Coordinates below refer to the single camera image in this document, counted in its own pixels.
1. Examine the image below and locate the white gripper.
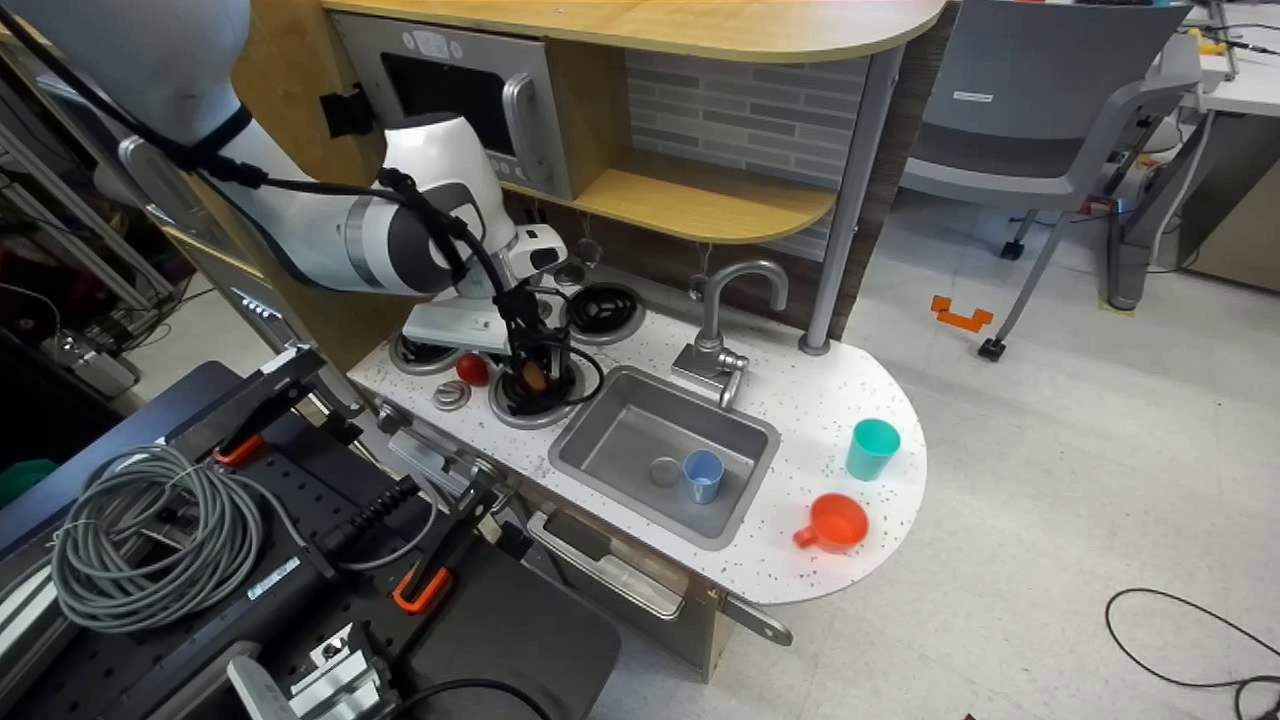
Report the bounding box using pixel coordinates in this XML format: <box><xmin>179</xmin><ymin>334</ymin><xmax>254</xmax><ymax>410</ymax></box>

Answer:
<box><xmin>398</xmin><ymin>225</ymin><xmax>568</xmax><ymax>358</ymax></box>

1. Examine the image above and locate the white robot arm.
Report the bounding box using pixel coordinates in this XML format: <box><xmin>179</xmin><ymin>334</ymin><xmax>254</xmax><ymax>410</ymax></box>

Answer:
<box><xmin>4</xmin><ymin>0</ymin><xmax>565</xmax><ymax>358</ymax></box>

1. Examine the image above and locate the red ball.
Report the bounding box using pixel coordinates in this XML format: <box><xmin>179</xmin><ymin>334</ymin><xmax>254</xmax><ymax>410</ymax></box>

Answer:
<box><xmin>454</xmin><ymin>351</ymin><xmax>493</xmax><ymax>390</ymax></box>

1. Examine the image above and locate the left rear stove burner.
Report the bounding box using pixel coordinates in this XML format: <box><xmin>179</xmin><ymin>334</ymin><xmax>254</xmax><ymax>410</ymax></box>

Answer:
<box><xmin>387</xmin><ymin>335</ymin><xmax>454</xmax><ymax>377</ymax></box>

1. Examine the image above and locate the stove burner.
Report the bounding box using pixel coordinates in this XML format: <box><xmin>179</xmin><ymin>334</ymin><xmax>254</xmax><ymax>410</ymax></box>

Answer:
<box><xmin>488</xmin><ymin>350</ymin><xmax>603</xmax><ymax>427</ymax></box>
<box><xmin>565</xmin><ymin>285</ymin><xmax>644</xmax><ymax>344</ymax></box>
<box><xmin>387</xmin><ymin>335</ymin><xmax>454</xmax><ymax>377</ymax></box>

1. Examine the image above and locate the grey stove knob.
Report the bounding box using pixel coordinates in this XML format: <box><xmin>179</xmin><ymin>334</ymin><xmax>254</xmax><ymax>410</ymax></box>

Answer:
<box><xmin>430</xmin><ymin>381</ymin><xmax>470</xmax><ymax>411</ymax></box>

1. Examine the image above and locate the right front stove burner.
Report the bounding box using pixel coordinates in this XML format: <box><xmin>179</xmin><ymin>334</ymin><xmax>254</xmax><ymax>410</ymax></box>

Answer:
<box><xmin>488</xmin><ymin>350</ymin><xmax>603</xmax><ymax>427</ymax></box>

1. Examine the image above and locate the right rear stove burner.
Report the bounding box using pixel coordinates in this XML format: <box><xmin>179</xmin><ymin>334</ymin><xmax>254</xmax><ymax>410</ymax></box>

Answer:
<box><xmin>565</xmin><ymin>285</ymin><xmax>644</xmax><ymax>344</ymax></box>

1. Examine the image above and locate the grey toy sink basin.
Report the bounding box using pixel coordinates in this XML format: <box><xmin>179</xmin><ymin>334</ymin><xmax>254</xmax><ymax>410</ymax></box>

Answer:
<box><xmin>546</xmin><ymin>370</ymin><xmax>780</xmax><ymax>550</ymax></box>

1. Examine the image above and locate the grey toy microwave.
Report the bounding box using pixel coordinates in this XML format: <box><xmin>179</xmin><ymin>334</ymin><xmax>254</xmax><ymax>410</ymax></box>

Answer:
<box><xmin>332</xmin><ymin>11</ymin><xmax>570</xmax><ymax>198</ymax></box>

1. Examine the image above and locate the grey toy faucet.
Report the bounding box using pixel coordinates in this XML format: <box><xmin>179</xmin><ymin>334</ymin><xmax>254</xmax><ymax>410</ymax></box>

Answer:
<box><xmin>673</xmin><ymin>261</ymin><xmax>787</xmax><ymax>410</ymax></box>

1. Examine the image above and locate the blue plastic cup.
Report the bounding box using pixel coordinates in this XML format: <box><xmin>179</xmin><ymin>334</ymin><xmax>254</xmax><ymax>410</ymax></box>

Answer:
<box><xmin>684</xmin><ymin>452</ymin><xmax>724</xmax><ymax>506</ymax></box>

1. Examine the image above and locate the wooden toy kitchen shelf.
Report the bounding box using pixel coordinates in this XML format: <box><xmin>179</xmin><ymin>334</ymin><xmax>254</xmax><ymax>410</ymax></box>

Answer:
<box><xmin>230</xmin><ymin>0</ymin><xmax>948</xmax><ymax>350</ymax></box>

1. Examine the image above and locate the orange plastic cup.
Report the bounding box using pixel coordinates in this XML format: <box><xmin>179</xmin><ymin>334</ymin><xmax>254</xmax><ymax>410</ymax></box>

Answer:
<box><xmin>790</xmin><ymin>491</ymin><xmax>868</xmax><ymax>554</ymax></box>

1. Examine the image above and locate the teal plastic cup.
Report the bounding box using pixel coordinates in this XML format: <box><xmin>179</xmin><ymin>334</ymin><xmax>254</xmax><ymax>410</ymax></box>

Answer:
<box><xmin>844</xmin><ymin>415</ymin><xmax>899</xmax><ymax>481</ymax></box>

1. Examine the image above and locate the grey office chair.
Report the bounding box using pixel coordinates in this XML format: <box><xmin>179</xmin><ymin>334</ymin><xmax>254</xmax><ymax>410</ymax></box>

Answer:
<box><xmin>899</xmin><ymin>0</ymin><xmax>1190</xmax><ymax>360</ymax></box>

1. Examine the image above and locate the orange handled clamp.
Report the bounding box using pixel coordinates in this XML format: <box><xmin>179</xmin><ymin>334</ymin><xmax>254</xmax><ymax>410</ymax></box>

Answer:
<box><xmin>387</xmin><ymin>481</ymin><xmax>500</xmax><ymax>620</ymax></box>

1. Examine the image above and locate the coiled grey cable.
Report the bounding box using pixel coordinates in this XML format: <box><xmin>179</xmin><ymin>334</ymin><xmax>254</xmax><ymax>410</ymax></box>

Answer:
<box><xmin>47</xmin><ymin>440</ymin><xmax>268</xmax><ymax>637</ymax></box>

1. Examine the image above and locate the orange floor bracket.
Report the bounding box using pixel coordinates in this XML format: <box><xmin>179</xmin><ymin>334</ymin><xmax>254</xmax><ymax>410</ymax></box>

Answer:
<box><xmin>930</xmin><ymin>298</ymin><xmax>997</xmax><ymax>334</ymax></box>

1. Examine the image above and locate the black floor cable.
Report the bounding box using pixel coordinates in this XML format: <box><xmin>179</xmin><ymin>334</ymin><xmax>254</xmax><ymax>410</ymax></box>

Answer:
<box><xmin>1098</xmin><ymin>584</ymin><xmax>1280</xmax><ymax>720</ymax></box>

